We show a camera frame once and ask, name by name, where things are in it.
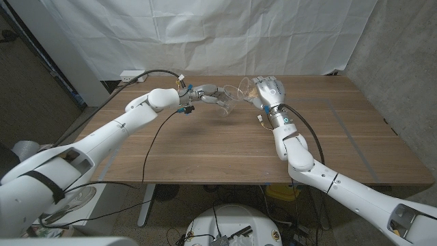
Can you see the white wrinkled backdrop sheet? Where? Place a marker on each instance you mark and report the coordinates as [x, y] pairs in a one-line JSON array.
[[211, 37]]

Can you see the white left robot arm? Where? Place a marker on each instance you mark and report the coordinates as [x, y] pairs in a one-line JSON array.
[[102, 143]]

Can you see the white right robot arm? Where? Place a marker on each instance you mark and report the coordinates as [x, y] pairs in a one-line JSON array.
[[341, 191]]

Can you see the white sneaker shoe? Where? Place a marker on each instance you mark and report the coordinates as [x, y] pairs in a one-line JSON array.
[[80, 200]]

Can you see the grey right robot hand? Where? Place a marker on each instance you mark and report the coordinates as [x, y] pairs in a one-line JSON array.
[[271, 92]]

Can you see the white robot torso edge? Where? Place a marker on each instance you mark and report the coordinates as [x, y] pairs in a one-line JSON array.
[[68, 242]]

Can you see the yellow floor object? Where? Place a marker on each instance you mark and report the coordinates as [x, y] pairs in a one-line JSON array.
[[282, 193]]

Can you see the black round floor object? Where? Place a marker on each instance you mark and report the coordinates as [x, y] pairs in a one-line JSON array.
[[167, 192]]

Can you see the grey bubble wrap roll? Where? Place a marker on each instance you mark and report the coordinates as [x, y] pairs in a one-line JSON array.
[[25, 148]]

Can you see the person in dark clothing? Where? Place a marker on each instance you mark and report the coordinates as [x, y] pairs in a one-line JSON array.
[[7, 160]]

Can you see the white table leg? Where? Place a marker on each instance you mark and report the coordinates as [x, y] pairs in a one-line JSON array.
[[147, 205]]

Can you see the clear plastic cup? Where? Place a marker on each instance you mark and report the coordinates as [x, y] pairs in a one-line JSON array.
[[245, 87], [233, 102]]

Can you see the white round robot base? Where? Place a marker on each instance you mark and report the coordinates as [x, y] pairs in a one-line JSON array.
[[235, 218]]

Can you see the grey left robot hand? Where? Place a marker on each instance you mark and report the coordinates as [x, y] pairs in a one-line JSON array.
[[206, 93]]

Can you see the grey table leg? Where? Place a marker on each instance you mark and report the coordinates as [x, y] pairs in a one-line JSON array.
[[319, 208]]

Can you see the white power strip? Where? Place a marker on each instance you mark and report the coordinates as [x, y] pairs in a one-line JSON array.
[[128, 75]]

